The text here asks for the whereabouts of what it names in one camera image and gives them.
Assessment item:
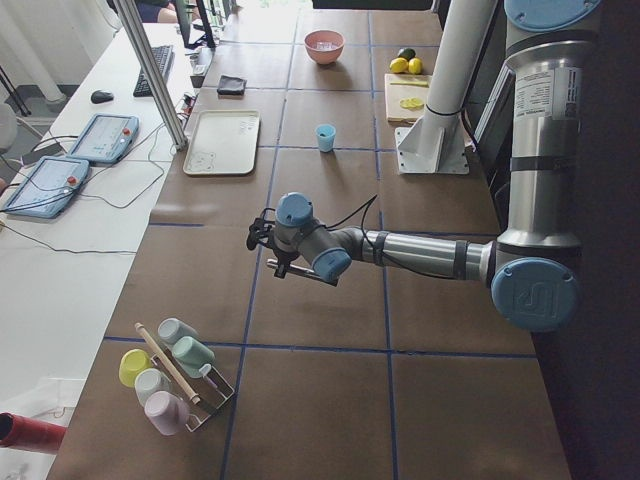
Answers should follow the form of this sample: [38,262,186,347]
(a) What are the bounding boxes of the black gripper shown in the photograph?
[273,246,299,278]

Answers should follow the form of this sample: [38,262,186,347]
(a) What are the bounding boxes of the light blue cup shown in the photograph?
[315,124,336,153]

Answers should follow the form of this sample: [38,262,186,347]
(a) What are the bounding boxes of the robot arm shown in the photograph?
[247,1,603,332]

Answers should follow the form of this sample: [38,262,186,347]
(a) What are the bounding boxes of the green cup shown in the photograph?
[171,336,215,378]

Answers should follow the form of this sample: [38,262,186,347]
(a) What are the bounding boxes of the grey cup upper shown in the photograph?
[157,317,199,348]

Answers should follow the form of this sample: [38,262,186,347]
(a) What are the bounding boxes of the metal cup rack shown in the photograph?
[151,352,235,433]

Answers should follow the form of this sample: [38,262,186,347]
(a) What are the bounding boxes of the yellow cup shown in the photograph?
[118,349,152,388]

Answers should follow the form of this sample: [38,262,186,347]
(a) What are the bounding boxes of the white cup lower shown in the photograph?
[134,368,172,407]

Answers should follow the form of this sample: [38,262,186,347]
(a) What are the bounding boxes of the pink cup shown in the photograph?
[144,391,190,436]

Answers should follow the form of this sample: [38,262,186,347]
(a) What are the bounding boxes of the pile of clear ice cubes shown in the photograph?
[315,41,337,51]

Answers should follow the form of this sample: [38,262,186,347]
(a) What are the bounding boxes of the cream bear tray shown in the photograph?
[183,110,260,176]

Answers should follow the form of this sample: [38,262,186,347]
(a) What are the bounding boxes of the grey folded cloth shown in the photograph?
[216,75,247,96]

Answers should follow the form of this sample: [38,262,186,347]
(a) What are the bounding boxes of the lemon slices stack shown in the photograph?
[399,97,424,110]

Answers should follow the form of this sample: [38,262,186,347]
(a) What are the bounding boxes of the wooden cutting board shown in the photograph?
[384,73,432,122]

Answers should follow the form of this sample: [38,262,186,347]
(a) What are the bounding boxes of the teach pendant far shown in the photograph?
[67,114,139,165]

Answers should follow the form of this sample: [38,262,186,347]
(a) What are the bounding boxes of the teach pendant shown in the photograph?
[67,114,139,165]
[1,156,90,219]

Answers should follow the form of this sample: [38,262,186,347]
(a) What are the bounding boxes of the pink bowl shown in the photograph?
[304,30,345,65]

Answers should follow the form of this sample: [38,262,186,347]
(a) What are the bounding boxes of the yellow lemon lower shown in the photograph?
[389,57,409,74]

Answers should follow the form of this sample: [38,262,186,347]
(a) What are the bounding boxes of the yellow lemon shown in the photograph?
[389,57,409,74]
[407,57,423,75]

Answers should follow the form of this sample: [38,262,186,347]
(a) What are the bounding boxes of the yellow lemon upper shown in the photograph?
[407,57,423,75]

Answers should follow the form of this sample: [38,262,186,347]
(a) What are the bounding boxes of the black keyboard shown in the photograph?
[132,44,176,98]

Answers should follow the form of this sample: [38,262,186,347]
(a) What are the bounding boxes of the teach pendant near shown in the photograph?
[1,156,90,219]

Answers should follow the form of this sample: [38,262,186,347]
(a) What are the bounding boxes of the green avocado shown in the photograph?
[397,47,416,61]

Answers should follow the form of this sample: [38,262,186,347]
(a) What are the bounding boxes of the black computer mouse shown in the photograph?
[90,90,114,104]

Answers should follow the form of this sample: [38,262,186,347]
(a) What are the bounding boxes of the red cylinder object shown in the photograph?
[1,412,67,454]

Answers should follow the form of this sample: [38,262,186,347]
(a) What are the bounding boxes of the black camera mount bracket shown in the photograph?
[246,207,275,251]

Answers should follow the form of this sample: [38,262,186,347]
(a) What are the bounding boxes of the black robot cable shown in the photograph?
[319,194,456,276]

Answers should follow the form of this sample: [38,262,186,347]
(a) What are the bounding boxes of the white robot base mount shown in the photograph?
[395,0,498,175]

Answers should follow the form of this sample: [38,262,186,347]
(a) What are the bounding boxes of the aluminium frame post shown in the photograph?
[114,0,188,151]

